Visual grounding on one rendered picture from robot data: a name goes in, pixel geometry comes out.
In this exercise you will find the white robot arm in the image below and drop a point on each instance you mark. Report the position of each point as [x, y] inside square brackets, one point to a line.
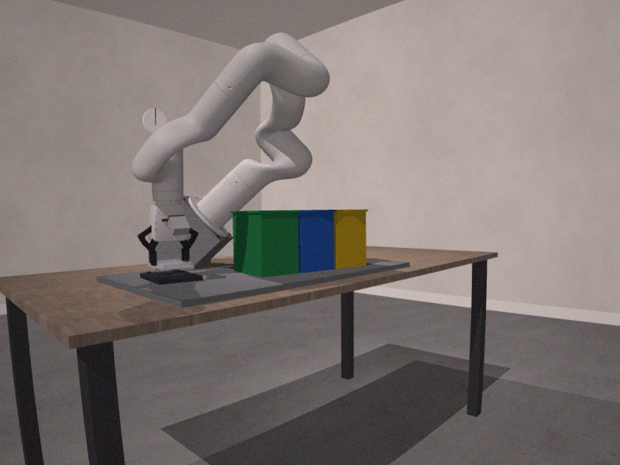
[275, 61]

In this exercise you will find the blue bin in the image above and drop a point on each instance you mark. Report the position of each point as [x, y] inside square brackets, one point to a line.
[316, 240]

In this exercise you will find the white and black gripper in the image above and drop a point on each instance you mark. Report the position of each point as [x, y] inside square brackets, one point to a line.
[160, 230]

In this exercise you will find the green open-top bin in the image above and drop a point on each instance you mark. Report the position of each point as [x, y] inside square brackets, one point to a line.
[265, 242]

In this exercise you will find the yellow bin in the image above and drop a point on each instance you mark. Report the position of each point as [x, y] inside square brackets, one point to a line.
[349, 238]

